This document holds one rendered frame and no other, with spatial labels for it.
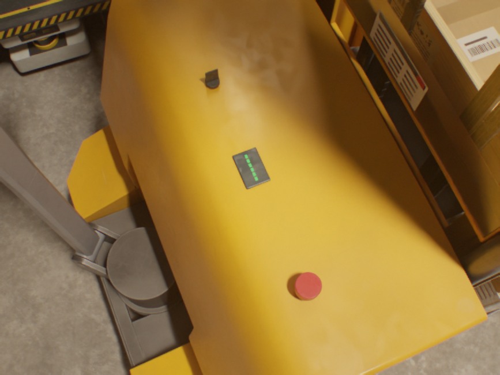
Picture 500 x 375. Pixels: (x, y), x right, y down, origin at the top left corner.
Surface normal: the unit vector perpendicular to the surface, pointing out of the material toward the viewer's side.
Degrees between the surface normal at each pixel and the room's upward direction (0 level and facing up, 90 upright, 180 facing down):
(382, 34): 90
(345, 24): 90
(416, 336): 0
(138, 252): 0
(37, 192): 90
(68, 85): 0
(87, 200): 22
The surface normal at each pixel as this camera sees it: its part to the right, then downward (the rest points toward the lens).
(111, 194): -0.32, -0.18
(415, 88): -0.92, 0.36
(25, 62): 0.31, 0.89
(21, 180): 0.94, 0.33
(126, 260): 0.02, -0.34
